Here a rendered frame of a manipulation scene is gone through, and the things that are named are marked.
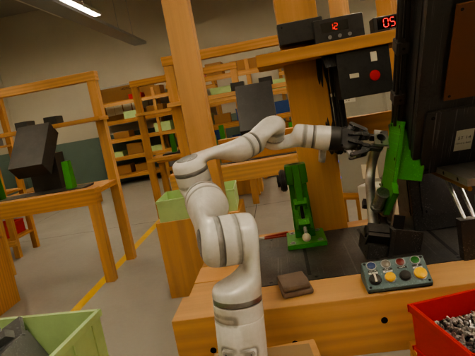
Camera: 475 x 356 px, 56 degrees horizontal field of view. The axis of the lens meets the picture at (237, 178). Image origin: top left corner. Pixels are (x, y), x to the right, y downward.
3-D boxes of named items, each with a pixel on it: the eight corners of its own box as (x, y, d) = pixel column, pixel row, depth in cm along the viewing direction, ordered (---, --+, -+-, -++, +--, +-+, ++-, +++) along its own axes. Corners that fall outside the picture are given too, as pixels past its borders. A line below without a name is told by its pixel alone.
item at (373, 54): (394, 90, 145) (389, 43, 143) (341, 99, 147) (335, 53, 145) (385, 91, 157) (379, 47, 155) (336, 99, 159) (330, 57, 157)
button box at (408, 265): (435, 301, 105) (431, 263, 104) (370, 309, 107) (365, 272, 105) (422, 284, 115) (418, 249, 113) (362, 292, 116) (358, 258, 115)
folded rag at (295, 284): (277, 284, 122) (276, 274, 121) (306, 279, 122) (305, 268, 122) (283, 299, 112) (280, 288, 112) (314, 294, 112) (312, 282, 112)
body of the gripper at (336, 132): (329, 141, 131) (361, 144, 130) (329, 119, 136) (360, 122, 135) (324, 156, 137) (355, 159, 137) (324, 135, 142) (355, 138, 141)
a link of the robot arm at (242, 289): (249, 206, 86) (256, 292, 89) (200, 213, 85) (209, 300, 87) (261, 215, 77) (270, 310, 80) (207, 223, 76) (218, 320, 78)
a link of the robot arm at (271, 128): (291, 119, 134) (258, 135, 127) (288, 143, 140) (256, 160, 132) (274, 109, 138) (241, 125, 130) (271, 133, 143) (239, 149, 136)
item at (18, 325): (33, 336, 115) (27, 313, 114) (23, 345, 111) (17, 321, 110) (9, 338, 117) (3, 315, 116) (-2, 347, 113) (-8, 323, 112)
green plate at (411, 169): (420, 200, 124) (432, 124, 120) (389, 197, 125) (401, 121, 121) (408, 192, 135) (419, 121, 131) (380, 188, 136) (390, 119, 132)
